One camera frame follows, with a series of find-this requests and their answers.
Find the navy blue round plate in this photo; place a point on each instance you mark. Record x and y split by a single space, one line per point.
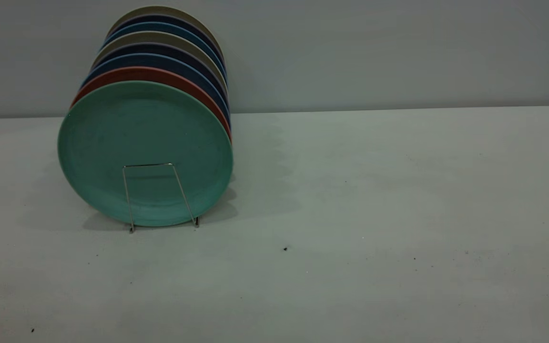
160 61

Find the green round plate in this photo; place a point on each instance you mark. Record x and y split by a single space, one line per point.
146 143

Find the teal blue round plate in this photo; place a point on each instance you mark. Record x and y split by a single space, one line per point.
165 27

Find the pink round plate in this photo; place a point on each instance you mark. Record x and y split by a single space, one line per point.
160 74

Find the dark purple round plate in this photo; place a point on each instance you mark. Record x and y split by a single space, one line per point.
167 19
160 48

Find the beige round plate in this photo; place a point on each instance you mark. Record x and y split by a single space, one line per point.
160 37
165 9

